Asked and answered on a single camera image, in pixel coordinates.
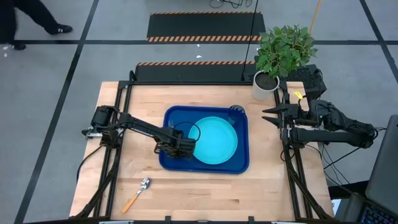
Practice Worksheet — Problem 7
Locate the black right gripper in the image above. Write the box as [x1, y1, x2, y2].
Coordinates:
[261, 102, 309, 129]

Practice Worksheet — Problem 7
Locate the teal round plate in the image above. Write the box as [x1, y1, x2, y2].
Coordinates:
[188, 116, 239, 166]

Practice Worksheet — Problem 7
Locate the dark blue plastic cup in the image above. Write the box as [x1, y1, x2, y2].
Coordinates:
[228, 105, 246, 126]

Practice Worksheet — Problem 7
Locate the dark blue plastic tray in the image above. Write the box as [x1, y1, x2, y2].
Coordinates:
[159, 105, 250, 175]

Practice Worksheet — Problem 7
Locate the spoon with wooden handle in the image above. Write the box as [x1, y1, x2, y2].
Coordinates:
[121, 177, 152, 215]

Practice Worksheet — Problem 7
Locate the white plant pot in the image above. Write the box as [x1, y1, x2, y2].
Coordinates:
[252, 70, 280, 101]

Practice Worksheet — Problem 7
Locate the black perforated box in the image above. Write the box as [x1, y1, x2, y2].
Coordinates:
[279, 63, 328, 102]

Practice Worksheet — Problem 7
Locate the green leafy plant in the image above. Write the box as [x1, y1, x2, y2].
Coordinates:
[254, 24, 319, 78]

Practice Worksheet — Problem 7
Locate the narrow black hazard-striped mat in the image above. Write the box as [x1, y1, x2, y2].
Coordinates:
[134, 60, 257, 83]

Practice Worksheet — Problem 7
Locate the large black hazard-striped mat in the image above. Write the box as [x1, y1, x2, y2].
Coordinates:
[146, 11, 267, 43]

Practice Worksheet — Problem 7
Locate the grey laptop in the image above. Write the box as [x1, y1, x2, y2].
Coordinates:
[341, 114, 398, 224]

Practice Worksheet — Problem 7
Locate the person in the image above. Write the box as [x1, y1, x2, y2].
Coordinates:
[0, 0, 74, 52]

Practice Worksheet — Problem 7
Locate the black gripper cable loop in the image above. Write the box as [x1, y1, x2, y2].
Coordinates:
[172, 121, 202, 144]

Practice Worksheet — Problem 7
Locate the black aluminium table frame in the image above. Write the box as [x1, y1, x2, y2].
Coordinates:
[70, 70, 335, 223]

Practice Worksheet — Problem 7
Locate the long black floor cable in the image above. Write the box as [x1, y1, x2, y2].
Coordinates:
[241, 0, 260, 81]

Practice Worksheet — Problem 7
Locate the black arm base cable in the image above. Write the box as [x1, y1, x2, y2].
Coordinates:
[75, 144, 104, 185]

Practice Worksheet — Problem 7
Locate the yellow cable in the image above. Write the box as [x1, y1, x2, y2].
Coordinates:
[308, 0, 323, 35]

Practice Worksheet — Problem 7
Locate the black cable bundle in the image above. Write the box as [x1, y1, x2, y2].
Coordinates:
[208, 0, 253, 9]

